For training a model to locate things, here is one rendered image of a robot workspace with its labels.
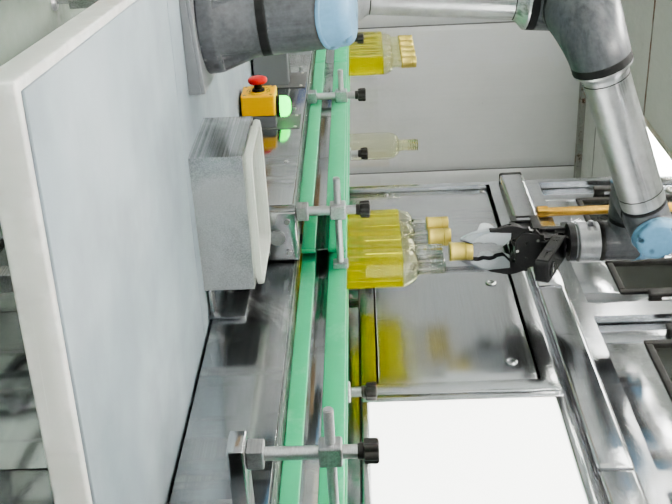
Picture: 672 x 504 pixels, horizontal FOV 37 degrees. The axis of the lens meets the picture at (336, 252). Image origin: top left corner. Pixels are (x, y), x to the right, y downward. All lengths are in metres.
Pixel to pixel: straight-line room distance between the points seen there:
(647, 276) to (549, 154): 6.10
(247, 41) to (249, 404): 0.53
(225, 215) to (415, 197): 1.05
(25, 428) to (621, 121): 1.10
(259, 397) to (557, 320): 0.72
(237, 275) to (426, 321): 0.49
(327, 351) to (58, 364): 0.70
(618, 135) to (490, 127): 6.45
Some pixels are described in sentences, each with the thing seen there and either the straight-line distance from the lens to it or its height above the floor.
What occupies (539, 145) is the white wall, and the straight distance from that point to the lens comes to 8.21.
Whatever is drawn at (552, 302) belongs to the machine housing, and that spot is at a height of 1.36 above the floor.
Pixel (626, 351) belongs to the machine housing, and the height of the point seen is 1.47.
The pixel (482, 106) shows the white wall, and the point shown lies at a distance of 8.02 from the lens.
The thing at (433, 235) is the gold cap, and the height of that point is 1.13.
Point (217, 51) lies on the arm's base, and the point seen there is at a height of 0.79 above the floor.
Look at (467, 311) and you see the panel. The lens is 1.93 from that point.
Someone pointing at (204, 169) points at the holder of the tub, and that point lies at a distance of 1.46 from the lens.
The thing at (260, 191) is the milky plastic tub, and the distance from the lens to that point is 1.64.
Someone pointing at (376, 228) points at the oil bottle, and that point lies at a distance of 1.89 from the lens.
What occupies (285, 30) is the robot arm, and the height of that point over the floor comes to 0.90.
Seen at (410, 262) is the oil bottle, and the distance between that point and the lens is 1.78.
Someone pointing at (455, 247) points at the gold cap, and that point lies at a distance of 1.85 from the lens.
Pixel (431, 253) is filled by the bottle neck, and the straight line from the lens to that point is 1.85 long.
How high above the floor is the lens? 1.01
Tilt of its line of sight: 2 degrees down
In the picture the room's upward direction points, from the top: 88 degrees clockwise
